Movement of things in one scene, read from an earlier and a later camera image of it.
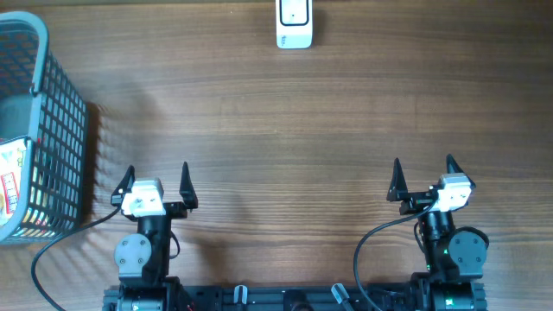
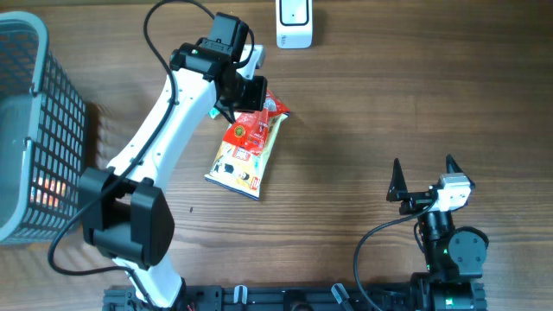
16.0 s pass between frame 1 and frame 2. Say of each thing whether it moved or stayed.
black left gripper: moved
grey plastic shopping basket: stayed
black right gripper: stayed
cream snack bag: moved
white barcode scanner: stayed
